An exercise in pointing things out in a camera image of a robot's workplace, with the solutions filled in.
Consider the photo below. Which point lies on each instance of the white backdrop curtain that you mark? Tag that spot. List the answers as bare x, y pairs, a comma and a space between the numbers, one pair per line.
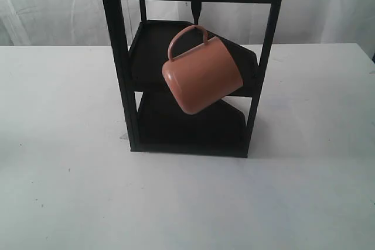
82, 22

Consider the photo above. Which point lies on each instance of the black two-tier shelf rack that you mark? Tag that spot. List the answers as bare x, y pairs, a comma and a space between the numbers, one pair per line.
155, 122

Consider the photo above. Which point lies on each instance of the terracotta pink mug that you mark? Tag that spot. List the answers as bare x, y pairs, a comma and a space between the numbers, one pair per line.
202, 75

